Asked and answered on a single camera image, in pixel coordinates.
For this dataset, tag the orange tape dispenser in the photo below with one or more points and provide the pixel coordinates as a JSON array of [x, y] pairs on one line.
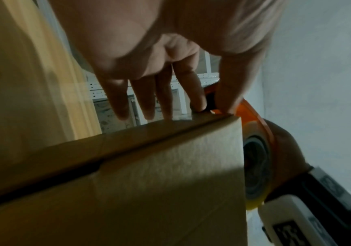
[[255, 113]]

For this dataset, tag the black right wristband with markers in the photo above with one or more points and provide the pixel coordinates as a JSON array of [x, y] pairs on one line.
[[330, 192]]

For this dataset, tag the white marker cube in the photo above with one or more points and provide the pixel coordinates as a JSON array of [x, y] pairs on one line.
[[284, 216]]

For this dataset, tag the brown cardboard box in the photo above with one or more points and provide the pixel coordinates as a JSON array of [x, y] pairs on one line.
[[132, 192]]

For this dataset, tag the white metal shelf rack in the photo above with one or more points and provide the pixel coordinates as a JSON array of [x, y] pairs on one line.
[[96, 92]]

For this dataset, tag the person's left hand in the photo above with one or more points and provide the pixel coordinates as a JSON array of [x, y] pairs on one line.
[[163, 28]]

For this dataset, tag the yellow tape roll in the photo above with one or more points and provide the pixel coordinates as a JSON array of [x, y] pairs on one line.
[[252, 128]]

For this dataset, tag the person's right hand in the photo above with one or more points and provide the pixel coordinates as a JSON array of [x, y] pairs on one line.
[[287, 156]]

